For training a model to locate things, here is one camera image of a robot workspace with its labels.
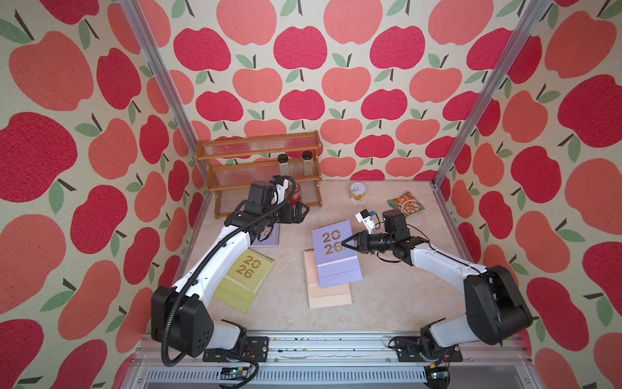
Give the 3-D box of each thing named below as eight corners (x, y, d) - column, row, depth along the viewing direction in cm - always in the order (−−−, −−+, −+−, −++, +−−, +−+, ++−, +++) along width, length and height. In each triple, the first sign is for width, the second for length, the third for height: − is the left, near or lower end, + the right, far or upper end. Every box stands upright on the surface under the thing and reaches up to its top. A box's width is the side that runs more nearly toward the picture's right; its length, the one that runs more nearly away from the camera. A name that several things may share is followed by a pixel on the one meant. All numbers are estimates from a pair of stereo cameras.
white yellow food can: (350, 202, 115) (351, 194, 111) (348, 189, 120) (349, 181, 116) (364, 202, 115) (367, 194, 111) (362, 189, 120) (364, 181, 116)
